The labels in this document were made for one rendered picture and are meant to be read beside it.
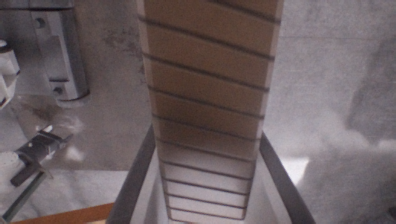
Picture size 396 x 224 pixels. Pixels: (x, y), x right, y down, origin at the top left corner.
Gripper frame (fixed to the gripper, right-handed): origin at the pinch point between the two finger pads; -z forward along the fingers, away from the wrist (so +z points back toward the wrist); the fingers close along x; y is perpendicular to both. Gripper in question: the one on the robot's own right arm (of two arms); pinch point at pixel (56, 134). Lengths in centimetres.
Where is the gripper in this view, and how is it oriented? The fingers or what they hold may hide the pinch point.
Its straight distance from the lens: 103.8
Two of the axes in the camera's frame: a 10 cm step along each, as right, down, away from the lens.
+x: 9.4, 3.4, 0.3
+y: 3.1, -8.3, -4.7
